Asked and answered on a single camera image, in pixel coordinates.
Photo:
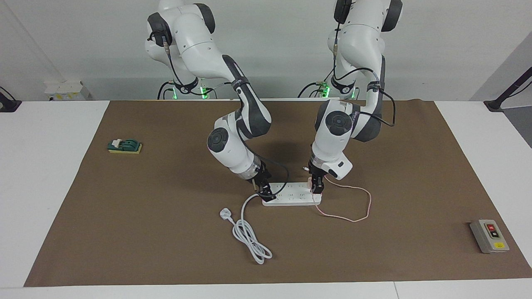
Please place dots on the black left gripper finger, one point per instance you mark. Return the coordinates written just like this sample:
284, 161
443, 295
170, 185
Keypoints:
314, 185
320, 187

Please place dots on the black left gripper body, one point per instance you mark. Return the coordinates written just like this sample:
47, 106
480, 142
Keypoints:
316, 168

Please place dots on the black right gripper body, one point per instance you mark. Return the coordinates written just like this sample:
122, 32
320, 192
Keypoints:
261, 177

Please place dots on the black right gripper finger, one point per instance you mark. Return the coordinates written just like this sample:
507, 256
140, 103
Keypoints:
266, 191
270, 199

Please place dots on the white power strip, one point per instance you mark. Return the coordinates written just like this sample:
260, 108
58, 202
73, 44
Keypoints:
291, 197

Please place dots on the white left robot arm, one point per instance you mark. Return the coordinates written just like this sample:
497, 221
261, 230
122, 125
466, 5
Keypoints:
336, 137

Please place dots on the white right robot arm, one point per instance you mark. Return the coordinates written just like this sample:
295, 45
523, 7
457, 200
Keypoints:
232, 145

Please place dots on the brown table mat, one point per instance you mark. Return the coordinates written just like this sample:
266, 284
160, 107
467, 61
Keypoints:
166, 228

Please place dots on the white box yellow labels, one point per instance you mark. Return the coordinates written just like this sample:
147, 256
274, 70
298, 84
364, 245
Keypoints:
66, 89

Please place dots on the black clamp stand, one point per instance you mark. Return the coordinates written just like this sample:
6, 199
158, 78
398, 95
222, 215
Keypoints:
8, 106

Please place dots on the green knife switch yellow base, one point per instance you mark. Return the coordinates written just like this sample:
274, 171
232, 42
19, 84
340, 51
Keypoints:
129, 145

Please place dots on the grey push-button switch box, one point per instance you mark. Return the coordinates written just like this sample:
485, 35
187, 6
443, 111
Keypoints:
490, 236

